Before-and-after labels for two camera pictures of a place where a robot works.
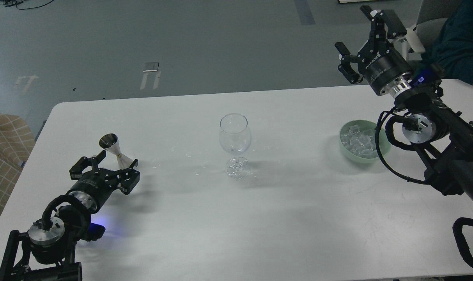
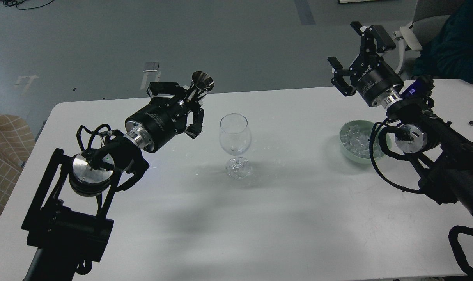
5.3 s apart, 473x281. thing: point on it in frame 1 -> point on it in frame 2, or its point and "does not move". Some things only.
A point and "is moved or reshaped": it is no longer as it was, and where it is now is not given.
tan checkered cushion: x=9 y=143 does not move
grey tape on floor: x=151 y=67 does not move
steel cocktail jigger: x=110 y=142 is moved or reshaped
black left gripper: x=100 y=187 -> x=152 y=126
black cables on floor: x=10 y=3 does not move
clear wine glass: x=235 y=136 does not move
